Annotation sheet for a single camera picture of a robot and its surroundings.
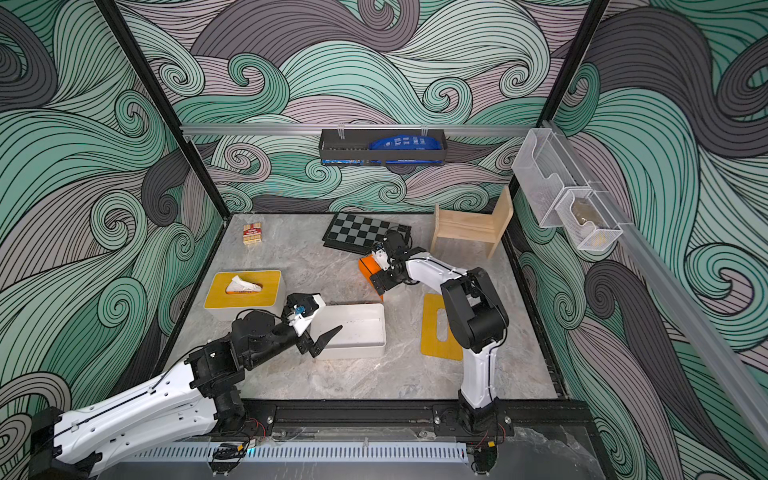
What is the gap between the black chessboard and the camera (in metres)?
1.09

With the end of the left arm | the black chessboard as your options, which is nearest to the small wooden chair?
the black chessboard

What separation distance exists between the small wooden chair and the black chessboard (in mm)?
154

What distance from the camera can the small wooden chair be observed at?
0.97 m

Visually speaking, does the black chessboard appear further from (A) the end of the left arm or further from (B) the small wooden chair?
(A) the end of the left arm
